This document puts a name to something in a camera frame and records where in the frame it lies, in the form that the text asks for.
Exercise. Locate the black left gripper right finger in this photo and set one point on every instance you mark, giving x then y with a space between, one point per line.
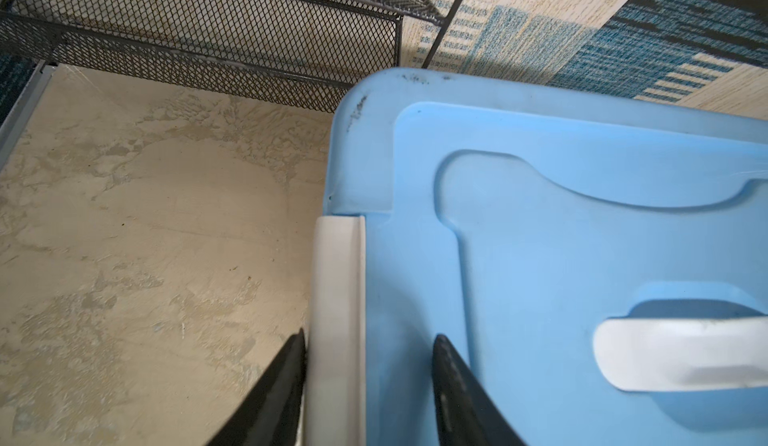
465 414

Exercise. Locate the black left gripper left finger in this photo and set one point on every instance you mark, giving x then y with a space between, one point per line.
270 413

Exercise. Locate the blue plastic bin lid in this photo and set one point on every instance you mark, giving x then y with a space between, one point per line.
598 263

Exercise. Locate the white plastic storage bin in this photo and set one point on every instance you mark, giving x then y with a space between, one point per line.
334 410

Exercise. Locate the black mesh shelf rack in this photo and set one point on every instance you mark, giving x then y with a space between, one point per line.
302 53

